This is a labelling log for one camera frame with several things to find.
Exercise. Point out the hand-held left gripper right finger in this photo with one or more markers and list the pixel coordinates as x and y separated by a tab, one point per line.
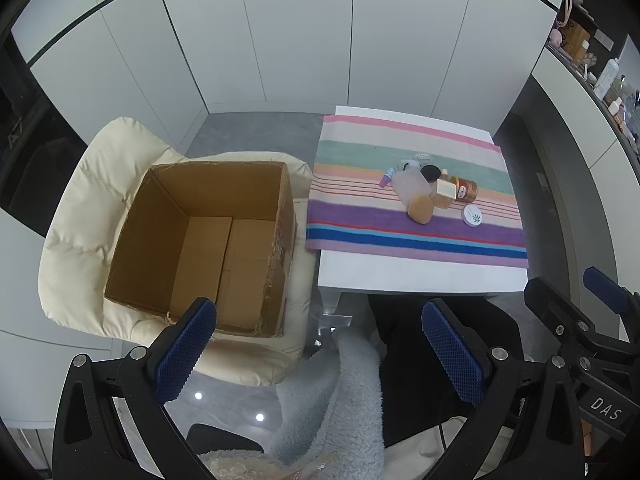
452	360

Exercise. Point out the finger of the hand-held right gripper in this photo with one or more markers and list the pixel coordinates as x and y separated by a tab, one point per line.
605	287
550	305

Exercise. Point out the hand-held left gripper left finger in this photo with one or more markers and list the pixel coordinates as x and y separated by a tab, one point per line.
185	355

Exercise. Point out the brown cardboard box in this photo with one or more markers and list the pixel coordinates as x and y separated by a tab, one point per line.
150	240

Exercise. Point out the red and gold can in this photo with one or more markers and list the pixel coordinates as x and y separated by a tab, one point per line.
466	189

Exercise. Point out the beige powder puff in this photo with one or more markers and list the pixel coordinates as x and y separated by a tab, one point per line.
421	209

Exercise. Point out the small pale beige carton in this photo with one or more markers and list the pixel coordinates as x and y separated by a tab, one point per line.
446	190

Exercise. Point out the small clear bottle pink cap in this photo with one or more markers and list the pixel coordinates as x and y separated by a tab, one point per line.
444	173

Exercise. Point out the frosted plastic bottle purple cap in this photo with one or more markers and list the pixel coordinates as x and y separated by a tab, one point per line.
412	187

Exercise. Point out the black trousers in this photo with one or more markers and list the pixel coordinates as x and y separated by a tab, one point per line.
400	340

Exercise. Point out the white small table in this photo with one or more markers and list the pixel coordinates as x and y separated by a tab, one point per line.
425	277

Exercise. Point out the light blue fluffy blanket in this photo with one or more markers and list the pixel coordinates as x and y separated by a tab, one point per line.
350	410

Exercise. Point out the cream padded chair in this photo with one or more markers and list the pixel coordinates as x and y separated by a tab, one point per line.
80	240

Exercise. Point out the striped colourful cloth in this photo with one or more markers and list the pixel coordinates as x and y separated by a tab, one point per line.
360	220

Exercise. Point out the white tall bottle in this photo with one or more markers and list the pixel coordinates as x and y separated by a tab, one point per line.
606	77

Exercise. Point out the brown carton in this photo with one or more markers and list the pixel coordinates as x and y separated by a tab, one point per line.
577	40

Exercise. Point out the black glass panel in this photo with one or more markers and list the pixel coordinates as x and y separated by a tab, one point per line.
30	160

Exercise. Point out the pink handbag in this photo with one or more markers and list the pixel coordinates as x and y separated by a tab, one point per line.
570	10

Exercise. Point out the wall switch plate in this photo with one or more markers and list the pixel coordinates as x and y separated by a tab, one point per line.
604	40

